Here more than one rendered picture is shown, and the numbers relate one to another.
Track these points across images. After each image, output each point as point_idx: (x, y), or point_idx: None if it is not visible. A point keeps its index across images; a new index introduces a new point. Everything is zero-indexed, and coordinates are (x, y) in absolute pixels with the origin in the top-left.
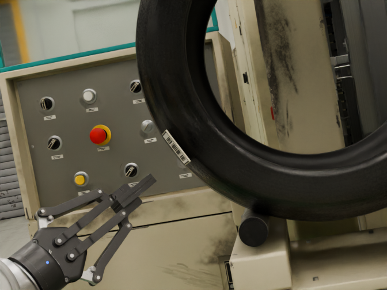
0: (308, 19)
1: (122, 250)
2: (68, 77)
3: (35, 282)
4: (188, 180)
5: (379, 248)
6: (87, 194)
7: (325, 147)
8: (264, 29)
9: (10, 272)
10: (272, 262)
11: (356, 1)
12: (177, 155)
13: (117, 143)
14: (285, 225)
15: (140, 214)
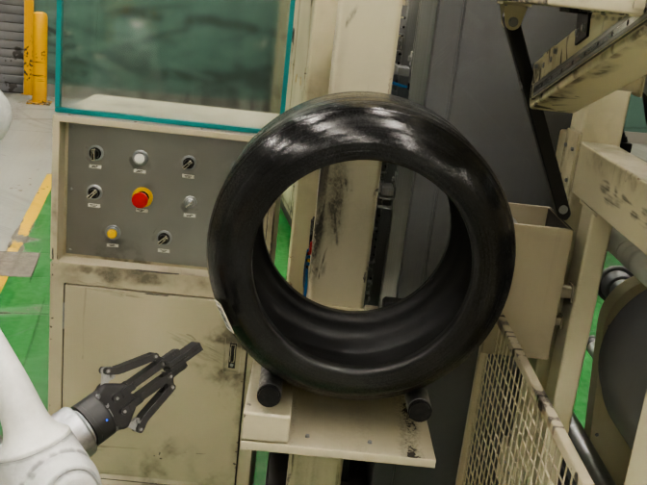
0: (365, 185)
1: (138, 310)
2: (123, 133)
3: (93, 434)
4: None
5: (365, 407)
6: (145, 358)
7: (347, 295)
8: (323, 182)
9: (98, 474)
10: (277, 421)
11: None
12: None
13: (156, 209)
14: None
15: (163, 283)
